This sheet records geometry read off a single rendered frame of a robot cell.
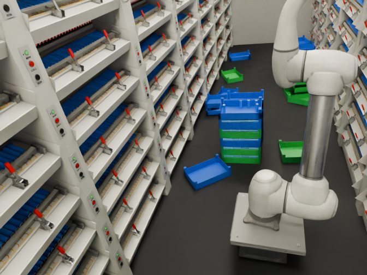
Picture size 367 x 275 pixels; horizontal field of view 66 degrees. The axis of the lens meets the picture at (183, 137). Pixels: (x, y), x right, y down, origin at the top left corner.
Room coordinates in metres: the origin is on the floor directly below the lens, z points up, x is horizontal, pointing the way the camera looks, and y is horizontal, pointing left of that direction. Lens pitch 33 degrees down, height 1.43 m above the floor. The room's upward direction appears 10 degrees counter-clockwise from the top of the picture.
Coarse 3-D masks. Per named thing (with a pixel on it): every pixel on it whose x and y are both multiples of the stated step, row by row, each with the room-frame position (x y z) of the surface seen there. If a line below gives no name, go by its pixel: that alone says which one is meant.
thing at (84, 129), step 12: (132, 72) 1.49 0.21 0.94; (132, 84) 1.41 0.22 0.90; (108, 96) 1.26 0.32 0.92; (120, 96) 1.27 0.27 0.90; (96, 108) 1.15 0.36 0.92; (108, 108) 1.16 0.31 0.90; (84, 120) 1.05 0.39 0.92; (96, 120) 1.06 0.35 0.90; (72, 132) 0.92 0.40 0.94; (84, 132) 0.98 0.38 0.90
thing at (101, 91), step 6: (120, 72) 1.47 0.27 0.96; (114, 78) 1.39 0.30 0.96; (120, 78) 1.43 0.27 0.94; (108, 84) 1.33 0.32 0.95; (102, 90) 1.26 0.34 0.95; (96, 96) 1.21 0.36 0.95; (84, 102) 1.14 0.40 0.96; (78, 108) 1.09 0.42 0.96; (72, 114) 1.05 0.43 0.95; (78, 114) 1.07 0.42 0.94; (84, 114) 1.08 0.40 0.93; (72, 120) 1.03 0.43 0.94
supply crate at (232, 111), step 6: (222, 102) 1.92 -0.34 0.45; (228, 102) 1.92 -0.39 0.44; (234, 102) 1.90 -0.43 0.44; (246, 102) 1.87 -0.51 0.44; (252, 102) 1.86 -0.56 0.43; (258, 102) 1.85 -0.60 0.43; (222, 108) 1.90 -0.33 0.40; (228, 108) 1.89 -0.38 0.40; (234, 108) 1.87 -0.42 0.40; (246, 108) 1.84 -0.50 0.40; (252, 108) 1.82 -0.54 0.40; (258, 108) 1.81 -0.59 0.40; (222, 114) 1.74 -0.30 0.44; (228, 114) 1.72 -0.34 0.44; (234, 114) 1.71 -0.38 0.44; (240, 114) 1.70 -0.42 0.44; (246, 114) 1.68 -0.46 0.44; (252, 114) 1.67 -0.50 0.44; (258, 114) 1.66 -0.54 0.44
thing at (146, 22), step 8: (144, 0) 2.14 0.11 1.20; (152, 0) 2.18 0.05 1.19; (136, 8) 1.97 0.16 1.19; (144, 8) 2.02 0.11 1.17; (152, 8) 2.06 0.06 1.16; (160, 8) 2.00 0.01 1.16; (168, 8) 2.14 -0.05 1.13; (136, 16) 1.82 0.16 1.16; (144, 16) 1.75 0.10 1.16; (152, 16) 1.93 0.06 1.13; (160, 16) 1.98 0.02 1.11; (168, 16) 2.07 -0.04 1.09; (136, 24) 1.71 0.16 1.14; (144, 24) 1.74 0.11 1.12; (152, 24) 1.80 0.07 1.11; (160, 24) 1.92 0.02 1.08; (144, 32) 1.66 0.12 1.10
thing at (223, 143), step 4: (220, 140) 1.75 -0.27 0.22; (224, 140) 1.74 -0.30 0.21; (260, 140) 1.65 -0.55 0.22; (224, 144) 1.74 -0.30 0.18; (228, 144) 1.73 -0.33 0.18; (232, 144) 1.72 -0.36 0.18; (236, 144) 1.71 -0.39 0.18; (240, 144) 1.70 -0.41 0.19; (244, 144) 1.69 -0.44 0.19; (248, 144) 1.68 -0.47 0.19; (252, 144) 1.67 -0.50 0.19; (256, 144) 1.66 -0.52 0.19; (260, 144) 1.65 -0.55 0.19
